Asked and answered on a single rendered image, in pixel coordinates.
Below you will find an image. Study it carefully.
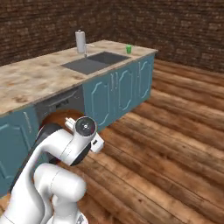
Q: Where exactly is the silver tap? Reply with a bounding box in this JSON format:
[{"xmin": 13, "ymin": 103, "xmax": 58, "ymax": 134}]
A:
[{"xmin": 83, "ymin": 43, "xmax": 96, "ymax": 59}]

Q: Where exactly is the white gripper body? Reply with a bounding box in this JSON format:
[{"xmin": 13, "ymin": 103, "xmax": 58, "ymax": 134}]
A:
[{"xmin": 64, "ymin": 116, "xmax": 105, "ymax": 154}]

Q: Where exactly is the grey sink basin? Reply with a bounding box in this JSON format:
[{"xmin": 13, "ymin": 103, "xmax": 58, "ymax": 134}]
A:
[{"xmin": 60, "ymin": 51, "xmax": 131, "ymax": 76}]

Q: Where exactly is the brown round stool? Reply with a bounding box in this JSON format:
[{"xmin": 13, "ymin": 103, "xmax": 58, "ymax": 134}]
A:
[{"xmin": 39, "ymin": 108, "xmax": 86, "ymax": 133}]

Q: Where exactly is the white paper towel roll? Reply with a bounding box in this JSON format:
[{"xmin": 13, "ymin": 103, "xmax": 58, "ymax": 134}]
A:
[{"xmin": 74, "ymin": 29, "xmax": 88, "ymax": 54}]

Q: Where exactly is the silver cupboard handle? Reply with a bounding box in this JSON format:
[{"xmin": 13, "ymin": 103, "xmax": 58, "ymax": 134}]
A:
[
  {"xmin": 109, "ymin": 73, "xmax": 115, "ymax": 92},
  {"xmin": 23, "ymin": 111, "xmax": 33, "ymax": 135}
]

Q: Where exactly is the teal cupboard door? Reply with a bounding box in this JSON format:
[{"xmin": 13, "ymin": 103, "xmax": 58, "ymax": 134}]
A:
[
  {"xmin": 0, "ymin": 107, "xmax": 49, "ymax": 197},
  {"xmin": 136, "ymin": 54, "xmax": 155, "ymax": 102},
  {"xmin": 114, "ymin": 61, "xmax": 138, "ymax": 118},
  {"xmin": 82, "ymin": 73, "xmax": 116, "ymax": 133}
]

